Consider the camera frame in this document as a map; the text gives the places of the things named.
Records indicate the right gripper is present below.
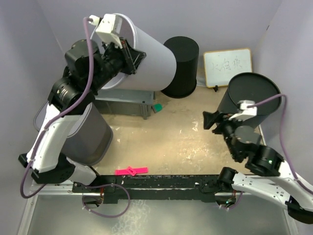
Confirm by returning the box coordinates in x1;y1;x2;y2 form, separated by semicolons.
202;109;246;159

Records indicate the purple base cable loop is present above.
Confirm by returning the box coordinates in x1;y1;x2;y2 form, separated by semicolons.
82;183;132;219

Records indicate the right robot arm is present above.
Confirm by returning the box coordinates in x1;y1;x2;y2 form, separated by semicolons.
202;111;313;225

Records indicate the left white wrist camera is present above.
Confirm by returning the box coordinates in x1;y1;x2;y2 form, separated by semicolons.
89;14;122;48

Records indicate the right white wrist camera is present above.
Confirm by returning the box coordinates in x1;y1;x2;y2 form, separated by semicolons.
229;100;257;121

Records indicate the grey ribbed square bin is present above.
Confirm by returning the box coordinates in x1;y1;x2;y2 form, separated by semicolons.
34;103;113;166

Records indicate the small whiteboard on stand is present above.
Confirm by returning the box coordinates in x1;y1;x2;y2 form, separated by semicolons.
203;48;252;89

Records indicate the green small block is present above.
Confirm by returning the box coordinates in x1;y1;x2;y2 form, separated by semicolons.
152;103;163;114

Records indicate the dark blue round bin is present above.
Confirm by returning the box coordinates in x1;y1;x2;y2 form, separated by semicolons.
217;72;282;128

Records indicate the black round bin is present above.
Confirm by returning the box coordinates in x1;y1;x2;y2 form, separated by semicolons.
162;36;200;98

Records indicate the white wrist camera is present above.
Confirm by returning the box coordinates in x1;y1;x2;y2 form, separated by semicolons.
89;14;122;48
229;100;257;121

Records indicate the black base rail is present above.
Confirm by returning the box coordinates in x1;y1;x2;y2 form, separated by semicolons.
72;175;233;204

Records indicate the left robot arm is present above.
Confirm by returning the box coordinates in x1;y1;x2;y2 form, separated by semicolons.
19;38;146;192

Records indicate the grey plastic crate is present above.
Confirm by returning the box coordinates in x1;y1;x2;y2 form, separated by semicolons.
94;89;155;120

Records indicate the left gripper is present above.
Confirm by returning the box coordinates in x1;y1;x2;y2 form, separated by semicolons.
89;36;147;93

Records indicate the light grey round bin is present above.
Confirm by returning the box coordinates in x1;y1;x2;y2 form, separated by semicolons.
101;13;177;91

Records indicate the pink plastic clip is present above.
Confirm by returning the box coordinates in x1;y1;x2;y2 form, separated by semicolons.
114;166;149;176

